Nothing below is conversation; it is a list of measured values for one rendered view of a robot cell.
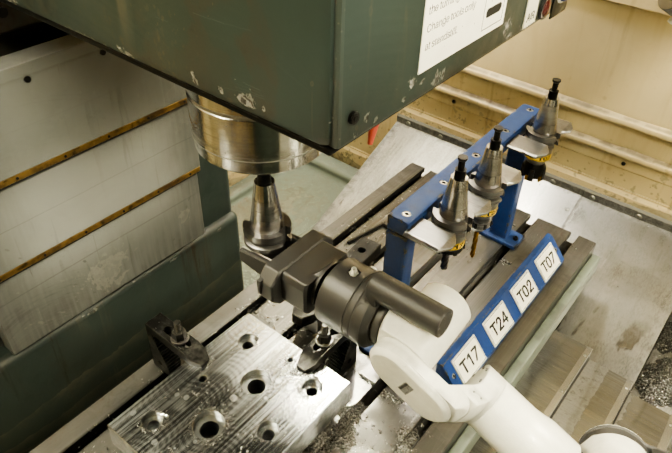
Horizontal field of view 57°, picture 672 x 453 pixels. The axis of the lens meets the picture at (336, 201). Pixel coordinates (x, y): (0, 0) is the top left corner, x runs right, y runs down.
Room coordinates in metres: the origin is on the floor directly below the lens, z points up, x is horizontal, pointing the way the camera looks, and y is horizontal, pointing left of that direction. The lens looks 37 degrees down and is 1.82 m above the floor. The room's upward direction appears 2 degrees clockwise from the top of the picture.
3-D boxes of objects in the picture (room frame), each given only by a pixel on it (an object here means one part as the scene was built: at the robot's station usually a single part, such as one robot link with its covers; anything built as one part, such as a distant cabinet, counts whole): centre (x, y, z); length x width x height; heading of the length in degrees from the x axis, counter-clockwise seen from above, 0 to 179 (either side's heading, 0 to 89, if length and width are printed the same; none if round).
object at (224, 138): (0.62, 0.09, 1.49); 0.16 x 0.16 x 0.12
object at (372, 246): (0.88, -0.01, 0.93); 0.26 x 0.05 x 0.06; 147
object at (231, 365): (0.57, 0.15, 0.97); 0.29 x 0.23 x 0.05; 142
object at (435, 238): (0.71, -0.15, 1.21); 0.07 x 0.05 x 0.01; 52
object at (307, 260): (0.56, 0.01, 1.26); 0.13 x 0.12 x 0.10; 142
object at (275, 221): (0.63, 0.09, 1.33); 0.04 x 0.04 x 0.07
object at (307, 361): (0.68, 0.01, 0.97); 0.13 x 0.03 x 0.15; 142
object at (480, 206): (0.80, -0.21, 1.21); 0.07 x 0.05 x 0.01; 52
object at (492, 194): (0.84, -0.25, 1.21); 0.06 x 0.06 x 0.03
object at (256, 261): (0.59, 0.10, 1.26); 0.06 x 0.02 x 0.03; 52
